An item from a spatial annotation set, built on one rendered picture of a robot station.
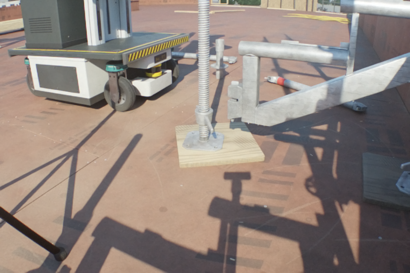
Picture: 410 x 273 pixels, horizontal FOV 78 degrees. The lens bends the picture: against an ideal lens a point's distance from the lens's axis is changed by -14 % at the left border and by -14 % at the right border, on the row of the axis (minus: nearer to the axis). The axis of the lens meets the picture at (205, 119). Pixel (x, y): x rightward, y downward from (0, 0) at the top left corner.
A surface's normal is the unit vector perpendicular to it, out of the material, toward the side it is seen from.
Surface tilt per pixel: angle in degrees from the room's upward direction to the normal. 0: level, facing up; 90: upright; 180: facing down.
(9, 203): 0
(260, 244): 0
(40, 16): 90
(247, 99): 90
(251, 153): 0
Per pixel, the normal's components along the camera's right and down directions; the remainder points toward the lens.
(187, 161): 0.00, -0.91
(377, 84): -0.44, 0.37
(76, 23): 0.92, 0.15
